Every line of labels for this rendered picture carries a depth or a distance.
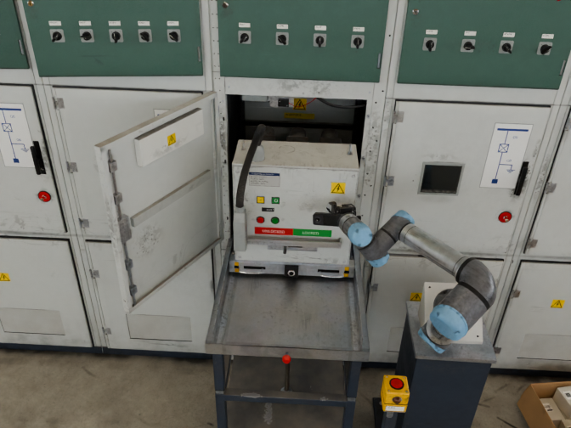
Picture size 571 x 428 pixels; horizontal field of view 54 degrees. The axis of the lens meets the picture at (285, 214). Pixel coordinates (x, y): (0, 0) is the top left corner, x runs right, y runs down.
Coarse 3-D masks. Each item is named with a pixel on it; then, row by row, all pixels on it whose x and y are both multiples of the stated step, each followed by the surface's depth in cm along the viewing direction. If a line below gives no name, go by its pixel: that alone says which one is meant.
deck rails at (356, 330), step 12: (228, 264) 241; (228, 276) 242; (228, 288) 235; (348, 288) 237; (228, 300) 229; (348, 300) 231; (228, 312) 223; (216, 324) 212; (360, 324) 211; (216, 336) 212; (360, 336) 209; (360, 348) 208
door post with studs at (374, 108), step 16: (384, 48) 213; (384, 64) 217; (384, 80) 220; (384, 96) 224; (368, 112) 228; (368, 128) 232; (368, 144) 236; (368, 160) 240; (368, 176) 244; (368, 192) 249; (368, 208) 253
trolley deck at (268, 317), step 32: (224, 256) 253; (256, 288) 236; (288, 288) 237; (320, 288) 237; (256, 320) 220; (288, 320) 221; (320, 320) 221; (224, 352) 212; (256, 352) 211; (288, 352) 210; (320, 352) 209; (352, 352) 209
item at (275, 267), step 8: (232, 256) 241; (232, 264) 240; (248, 264) 239; (256, 264) 239; (264, 264) 239; (272, 264) 239; (280, 264) 238; (288, 264) 238; (296, 264) 238; (304, 264) 238; (312, 264) 238; (320, 264) 238; (328, 264) 238; (336, 264) 239; (352, 264) 239; (256, 272) 241; (264, 272) 241; (272, 272) 241; (280, 272) 241; (304, 272) 240; (312, 272) 240; (328, 272) 240; (336, 272) 240; (344, 272) 239; (352, 272) 239
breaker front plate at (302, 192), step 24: (240, 168) 215; (264, 168) 214; (288, 168) 214; (312, 168) 214; (264, 192) 220; (288, 192) 220; (312, 192) 219; (264, 216) 227; (288, 216) 226; (312, 216) 226; (312, 240) 232; (336, 240) 232
